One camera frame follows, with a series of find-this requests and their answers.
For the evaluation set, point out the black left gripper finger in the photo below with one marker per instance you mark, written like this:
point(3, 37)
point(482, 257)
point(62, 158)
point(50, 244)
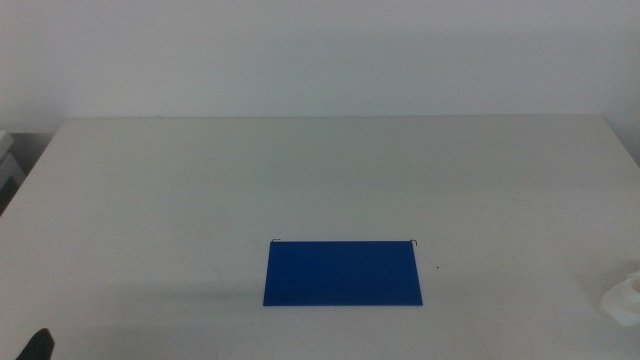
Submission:
point(39, 347)

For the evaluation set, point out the blue rectangular mat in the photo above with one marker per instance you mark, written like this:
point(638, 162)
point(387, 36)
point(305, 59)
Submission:
point(342, 274)

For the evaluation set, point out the white side cabinet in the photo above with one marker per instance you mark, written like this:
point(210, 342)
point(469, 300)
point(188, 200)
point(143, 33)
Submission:
point(9, 170)

